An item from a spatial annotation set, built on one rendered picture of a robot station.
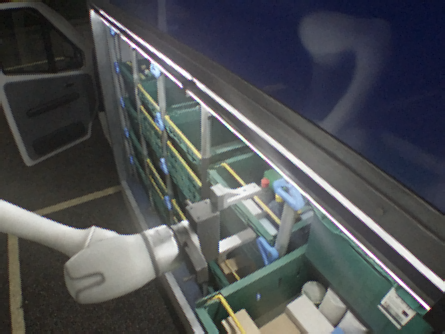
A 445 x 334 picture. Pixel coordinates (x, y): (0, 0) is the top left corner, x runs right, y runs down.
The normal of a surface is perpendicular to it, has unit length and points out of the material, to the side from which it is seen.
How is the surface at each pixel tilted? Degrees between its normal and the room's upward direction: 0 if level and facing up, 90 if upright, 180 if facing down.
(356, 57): 90
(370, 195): 90
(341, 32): 90
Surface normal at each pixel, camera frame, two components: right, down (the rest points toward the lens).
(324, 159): -0.87, 0.28
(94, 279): 0.23, -0.15
